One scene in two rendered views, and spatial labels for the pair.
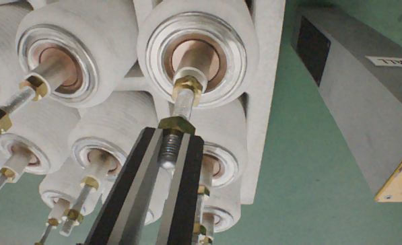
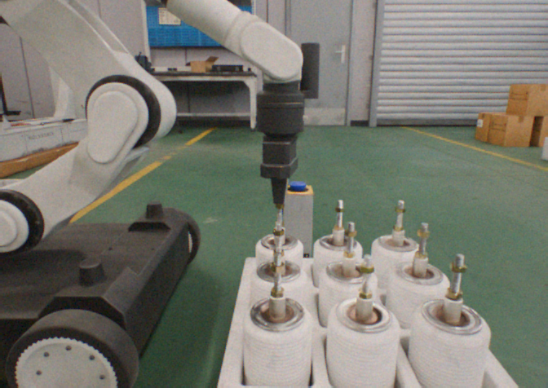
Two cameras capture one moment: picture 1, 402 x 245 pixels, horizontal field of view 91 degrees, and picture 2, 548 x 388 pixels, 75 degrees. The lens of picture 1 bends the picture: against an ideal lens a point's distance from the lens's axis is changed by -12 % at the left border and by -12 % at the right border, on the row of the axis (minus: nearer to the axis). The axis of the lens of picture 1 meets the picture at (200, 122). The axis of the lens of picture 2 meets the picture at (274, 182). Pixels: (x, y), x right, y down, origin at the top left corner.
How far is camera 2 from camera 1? 71 cm
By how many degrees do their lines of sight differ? 86
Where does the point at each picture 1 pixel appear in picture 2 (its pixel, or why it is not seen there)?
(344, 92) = (298, 231)
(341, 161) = not seen: hidden behind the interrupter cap
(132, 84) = (310, 299)
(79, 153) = (342, 277)
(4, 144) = (351, 321)
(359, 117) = (298, 217)
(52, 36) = (262, 267)
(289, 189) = (467, 295)
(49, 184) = (418, 321)
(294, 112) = not seen: hidden behind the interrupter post
